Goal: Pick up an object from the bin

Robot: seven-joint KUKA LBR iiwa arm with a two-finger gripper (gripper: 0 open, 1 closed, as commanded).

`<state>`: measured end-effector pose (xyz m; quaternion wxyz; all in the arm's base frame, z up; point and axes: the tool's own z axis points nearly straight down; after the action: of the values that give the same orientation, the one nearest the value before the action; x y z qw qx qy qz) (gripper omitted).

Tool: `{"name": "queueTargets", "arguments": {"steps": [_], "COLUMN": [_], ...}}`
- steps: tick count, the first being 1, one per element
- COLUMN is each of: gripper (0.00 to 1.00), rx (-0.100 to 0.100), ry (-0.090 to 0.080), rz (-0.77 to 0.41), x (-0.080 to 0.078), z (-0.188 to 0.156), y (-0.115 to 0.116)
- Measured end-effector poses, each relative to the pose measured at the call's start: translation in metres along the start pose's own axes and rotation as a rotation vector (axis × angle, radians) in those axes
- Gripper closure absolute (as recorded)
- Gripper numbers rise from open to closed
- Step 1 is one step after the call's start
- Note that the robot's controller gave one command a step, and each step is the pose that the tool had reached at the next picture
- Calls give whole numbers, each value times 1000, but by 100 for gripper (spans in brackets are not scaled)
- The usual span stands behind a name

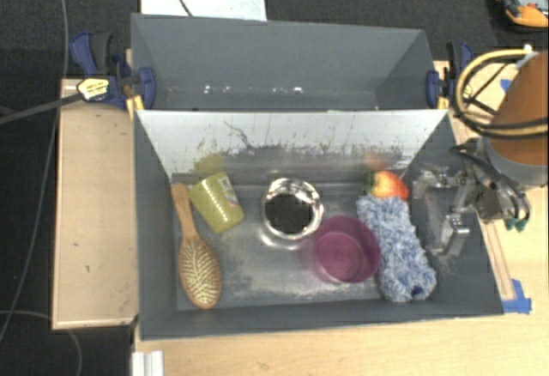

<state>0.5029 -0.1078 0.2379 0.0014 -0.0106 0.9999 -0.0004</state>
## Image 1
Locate blue and white fluffy duster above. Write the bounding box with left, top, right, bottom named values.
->
left=355, top=193, right=438, bottom=304

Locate green plastic cup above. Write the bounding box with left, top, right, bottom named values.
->
left=188, top=171, right=246, bottom=234

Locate clear glass jar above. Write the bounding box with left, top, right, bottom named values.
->
left=260, top=177, right=325, bottom=252

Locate pale wood flat board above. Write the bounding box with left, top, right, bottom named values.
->
left=51, top=77, right=141, bottom=331

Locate purple plastic bowl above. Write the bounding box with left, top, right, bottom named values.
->
left=301, top=215, right=383, bottom=285

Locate grey metal bin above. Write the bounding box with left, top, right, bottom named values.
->
left=130, top=12, right=505, bottom=341

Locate wooden hairbrush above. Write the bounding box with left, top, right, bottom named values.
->
left=170, top=182, right=224, bottom=310

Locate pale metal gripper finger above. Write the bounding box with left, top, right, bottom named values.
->
left=427, top=212, right=472, bottom=258
left=412, top=167, right=468, bottom=200

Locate red and yellow toy fruit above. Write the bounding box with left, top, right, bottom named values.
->
left=363, top=169, right=411, bottom=201

